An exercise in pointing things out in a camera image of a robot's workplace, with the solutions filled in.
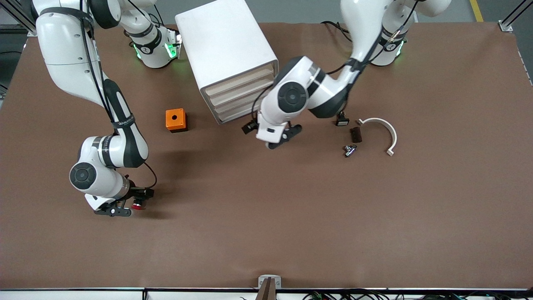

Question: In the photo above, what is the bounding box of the white cabinet drawer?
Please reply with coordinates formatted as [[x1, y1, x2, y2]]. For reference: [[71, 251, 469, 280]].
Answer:
[[203, 68, 275, 97], [207, 79, 273, 105], [212, 89, 267, 114], [216, 100, 261, 124]]

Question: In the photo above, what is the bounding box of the white drawer cabinet housing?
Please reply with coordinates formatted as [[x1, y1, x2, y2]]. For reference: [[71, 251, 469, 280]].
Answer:
[[175, 0, 279, 125]]

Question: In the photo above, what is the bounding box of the orange box with hole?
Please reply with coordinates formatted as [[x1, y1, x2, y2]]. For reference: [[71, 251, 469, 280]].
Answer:
[[165, 108, 188, 133]]

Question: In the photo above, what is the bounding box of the black left camera cable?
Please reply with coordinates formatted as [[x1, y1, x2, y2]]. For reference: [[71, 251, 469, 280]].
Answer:
[[250, 85, 273, 123]]

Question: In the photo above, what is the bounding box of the black camera cable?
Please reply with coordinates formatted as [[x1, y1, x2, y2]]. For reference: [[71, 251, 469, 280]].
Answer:
[[143, 162, 159, 191], [250, 85, 273, 123]]

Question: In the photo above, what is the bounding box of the black right camera cable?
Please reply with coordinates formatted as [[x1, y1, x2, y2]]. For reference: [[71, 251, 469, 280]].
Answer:
[[143, 162, 159, 191]]

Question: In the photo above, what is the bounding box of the white half-ring pipe clamp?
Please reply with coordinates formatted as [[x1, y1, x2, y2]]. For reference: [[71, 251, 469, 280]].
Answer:
[[356, 118, 398, 157]]

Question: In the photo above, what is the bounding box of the black arm base cable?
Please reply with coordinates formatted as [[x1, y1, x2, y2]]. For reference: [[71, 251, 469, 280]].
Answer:
[[321, 20, 354, 42]]

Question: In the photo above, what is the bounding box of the grey metal mounting bracket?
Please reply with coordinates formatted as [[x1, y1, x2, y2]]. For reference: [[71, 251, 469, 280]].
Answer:
[[258, 275, 282, 289]]

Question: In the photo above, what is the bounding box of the dark camera mount pole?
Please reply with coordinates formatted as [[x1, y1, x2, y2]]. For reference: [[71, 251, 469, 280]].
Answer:
[[255, 278, 276, 300]]

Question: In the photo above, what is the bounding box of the black cable bundle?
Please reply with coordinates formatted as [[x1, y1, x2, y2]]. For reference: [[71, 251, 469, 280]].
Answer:
[[239, 290, 533, 300]]

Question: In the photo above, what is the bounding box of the aluminium frame post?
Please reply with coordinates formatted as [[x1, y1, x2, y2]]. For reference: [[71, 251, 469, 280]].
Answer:
[[0, 0, 40, 37], [498, 0, 533, 33]]

